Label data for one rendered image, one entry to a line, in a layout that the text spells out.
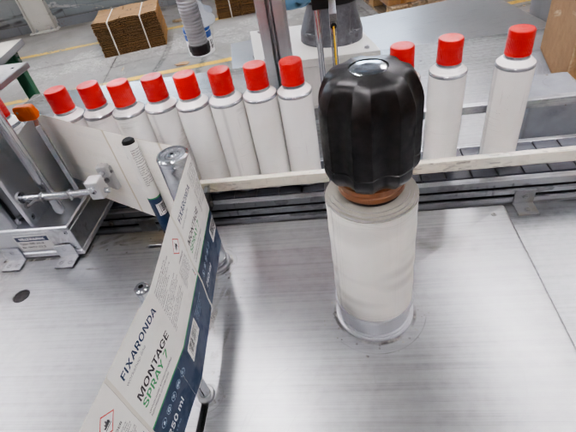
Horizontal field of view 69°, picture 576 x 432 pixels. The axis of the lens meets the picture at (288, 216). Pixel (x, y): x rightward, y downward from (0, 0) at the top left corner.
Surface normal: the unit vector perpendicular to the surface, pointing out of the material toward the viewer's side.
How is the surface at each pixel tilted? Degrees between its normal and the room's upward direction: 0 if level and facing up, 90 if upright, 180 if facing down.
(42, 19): 90
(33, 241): 90
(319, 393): 0
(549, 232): 0
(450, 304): 0
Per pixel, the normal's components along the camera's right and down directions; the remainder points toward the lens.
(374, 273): -0.12, 0.64
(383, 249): 0.10, 0.62
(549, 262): -0.15, -0.74
